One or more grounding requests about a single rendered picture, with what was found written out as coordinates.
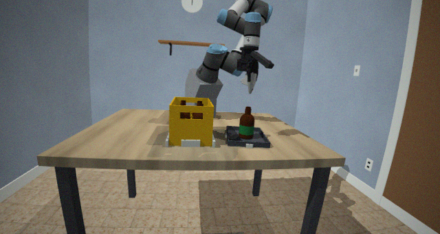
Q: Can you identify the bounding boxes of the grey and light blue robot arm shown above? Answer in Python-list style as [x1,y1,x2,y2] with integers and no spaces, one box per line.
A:
[196,0,274,83]

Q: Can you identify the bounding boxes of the yellow divided crate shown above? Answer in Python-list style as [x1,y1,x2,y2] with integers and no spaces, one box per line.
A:
[169,97,214,147]

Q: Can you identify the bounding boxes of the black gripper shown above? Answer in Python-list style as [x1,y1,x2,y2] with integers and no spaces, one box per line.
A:
[236,45,259,94]

